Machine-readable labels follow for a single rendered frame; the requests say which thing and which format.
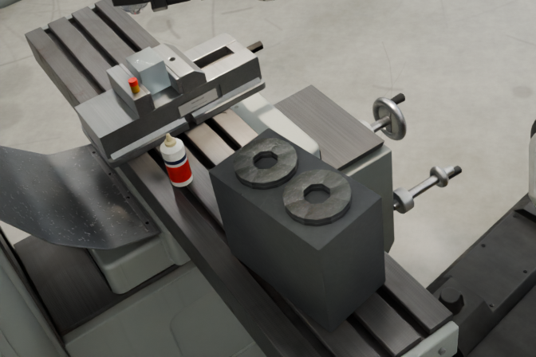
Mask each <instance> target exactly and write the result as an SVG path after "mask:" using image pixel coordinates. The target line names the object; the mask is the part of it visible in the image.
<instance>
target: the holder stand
mask: <svg viewBox="0 0 536 357"><path fill-rule="evenodd" d="M209 175H210V179H211V184H212V186H213V190H214V193H215V198H216V201H217V204H218V208H219V213H220V215H221V219H222V221H223V227H224V229H225V233H226V236H227V241H228V244H229V247H230V250H231V253H232V254H233V255H234V256H235V257H237V258H238V259H239V260H240V261H241V262H242V263H244V264H245V265H246V266H247V267H249V268H250V269H251V270H253V271H254V272H255V273H257V274H258V275H259V276H260V277H261V278H262V279H263V280H265V281H266V282H267V283H269V284H270V285H271V286H273V287H274V288H275V289H277V290H278V291H279V292H280V293H281V294H282V295H283V296H285V297H286V298H287V299H288V300H290V301H291V302H292V303H294V304H295V305H296V306H298V307H299V308H300V309H301V310H302V311H303V312H305V313H306V314H307V315H308V316H310V317H311V318H312V319H314V320H315V321H316V322H318V323H319V324H320V325H321V326H322V327H323V328H324V329H326V330H327V331H328V332H332V331H334V330H335V329H336V328H337V327H338V326H339V325H340V324H341V323H342V322H343V321H344V320H345V319H346V318H348V317H349V316H350V315H351V314H352V313H353V312H354V311H355V310H356V309H357V308H358V307H359V306H361V305H362V304H363V303H364V302H365V301H366V300H367V299H368V298H369V297H370V296H371V295H372V294H373V293H374V292H375V291H376V290H377V289H378V288H379V287H380V286H381V285H382V284H383V283H384V282H385V263H384V230H383V212H382V197H381V196H380V195H378V194H377V193H375V192H373V191H372V190H370V189H369V188H367V187H366V186H363V185H362V184H360V183H359V182H357V181H355V180H354V179H352V178H350V177H349V176H348V175H345V174H344V173H342V172H340V171H339V170H338V169H336V168H334V167H332V166H330V165H329V164H328V163H326V162H324V161H323V160H321V159H319V158H318V157H316V156H315V155H313V154H311V153H309V152H308V151H306V150H305V149H303V148H301V147H299V146H298V145H297V144H295V143H293V142H291V141H290V140H288V139H287V138H285V137H284V136H282V135H280V134H278V133H277V132H276V131H274V130H272V129H270V128H267V129H266V130H265V131H264V132H262V133H261V134H259V135H258V136H256V137H255V138H254V139H252V140H251V141H250V142H249V143H247V144H245V145H244V146H243V147H241V148H240V149H238V150H237V151H236V152H235V153H233V154H232V155H230V156H229V157H227V158H226V159H224V160H223V161H222V162H221V163H219V164H218V165H217V166H215V167H213V168H212V169H211V170H209Z"/></svg>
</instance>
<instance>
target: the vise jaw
mask: <svg viewBox="0 0 536 357"><path fill-rule="evenodd" d="M152 49H153V50H154V51H155V52H156V53H157V54H158V55H159V56H160V57H161V58H162V59H164V63H165V65H166V69H167V74H168V76H169V79H170V82H171V86H172V87H173V88H174V89H175V90H176V91H177V92H178V93H179V94H181V93H183V94H185V93H187V92H190V91H191V90H193V89H195V88H198V87H199V86H200V85H202V84H205V83H207V78H206V75H205V72H204V71H203V70H202V69H200V68H199V67H198V66H197V65H196V64H195V63H193V62H192V61H191V60H190V59H189V58H188V57H186V56H185V55H184V54H183V53H182V52H181V51H179V50H178V49H177V48H176V47H175V46H174V45H169V44H166V43H163V44H161V45H158V46H156V47H155V48H152Z"/></svg>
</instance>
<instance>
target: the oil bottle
mask: <svg viewBox="0 0 536 357"><path fill-rule="evenodd" d="M160 151H161V154H162V156H163V159H164V163H165V166H166V168H167V172H168V175H169V178H170V180H171V184H172V185H173V186H177V187H182V186H186V185H188V184H189V183H190V182H191V181H192V179H193V175H192V172H191V167H190V164H189V162H188V158H187V154H186V151H185V148H184V145H183V142H182V140H181V139H177V138H174V137H171V136H170V134H169V133H167V134H166V139H165V140H164V142H163V143H162V144H161V145H160Z"/></svg>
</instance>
